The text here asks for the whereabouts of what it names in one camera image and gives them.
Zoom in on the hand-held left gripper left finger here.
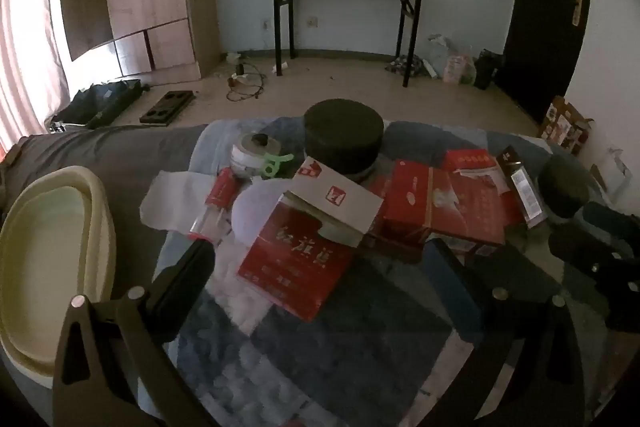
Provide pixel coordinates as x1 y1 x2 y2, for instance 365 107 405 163
52 238 221 427

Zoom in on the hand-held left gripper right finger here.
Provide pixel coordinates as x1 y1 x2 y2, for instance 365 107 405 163
424 238 587 427

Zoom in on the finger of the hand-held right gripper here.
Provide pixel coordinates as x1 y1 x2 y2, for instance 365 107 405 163
547 227 640 295
582 201 640 238

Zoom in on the black foam cylinder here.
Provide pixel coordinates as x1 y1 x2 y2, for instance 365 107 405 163
542 155 596 220
303 98 385 184

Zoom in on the shiny red cardboard box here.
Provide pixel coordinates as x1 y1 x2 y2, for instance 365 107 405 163
382 159 508 248

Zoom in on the slim dark red box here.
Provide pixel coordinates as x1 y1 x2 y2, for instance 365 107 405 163
495 146 548 229

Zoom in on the grey oval pouch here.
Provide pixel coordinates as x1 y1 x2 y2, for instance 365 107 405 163
232 187 288 248

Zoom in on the large red cardboard box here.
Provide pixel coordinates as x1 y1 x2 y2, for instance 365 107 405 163
235 157 385 323

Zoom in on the cream plastic basin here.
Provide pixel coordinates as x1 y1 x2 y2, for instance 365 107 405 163
0 165 117 380

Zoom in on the white tissue paper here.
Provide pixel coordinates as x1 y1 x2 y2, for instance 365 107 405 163
139 169 221 233

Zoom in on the small red packet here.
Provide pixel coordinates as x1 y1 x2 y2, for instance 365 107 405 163
190 167 238 243

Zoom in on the printed cardboard box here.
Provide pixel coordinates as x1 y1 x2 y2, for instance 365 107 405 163
539 96 596 155

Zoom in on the green plastic clip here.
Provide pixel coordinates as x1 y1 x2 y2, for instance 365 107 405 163
257 149 293 180

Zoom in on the patchwork blanket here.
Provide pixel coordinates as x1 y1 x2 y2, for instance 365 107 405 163
152 117 616 427

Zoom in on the black foam tray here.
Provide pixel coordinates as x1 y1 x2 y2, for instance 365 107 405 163
139 90 197 126

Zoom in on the black container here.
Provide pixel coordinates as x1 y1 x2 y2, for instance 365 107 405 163
474 49 503 90

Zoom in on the dark bag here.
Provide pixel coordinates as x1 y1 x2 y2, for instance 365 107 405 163
52 78 148 130

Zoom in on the pink plastic bag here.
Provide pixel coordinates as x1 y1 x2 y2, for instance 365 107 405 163
442 52 476 85

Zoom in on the black door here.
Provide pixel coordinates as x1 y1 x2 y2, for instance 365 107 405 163
495 0 588 122

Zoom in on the pile of clothes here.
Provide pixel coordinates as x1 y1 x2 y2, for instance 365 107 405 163
385 54 426 78

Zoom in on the clear plastic bag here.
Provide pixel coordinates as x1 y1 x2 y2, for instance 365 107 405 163
427 34 451 78

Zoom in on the pink curtain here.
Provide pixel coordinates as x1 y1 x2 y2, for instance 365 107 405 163
0 0 71 148

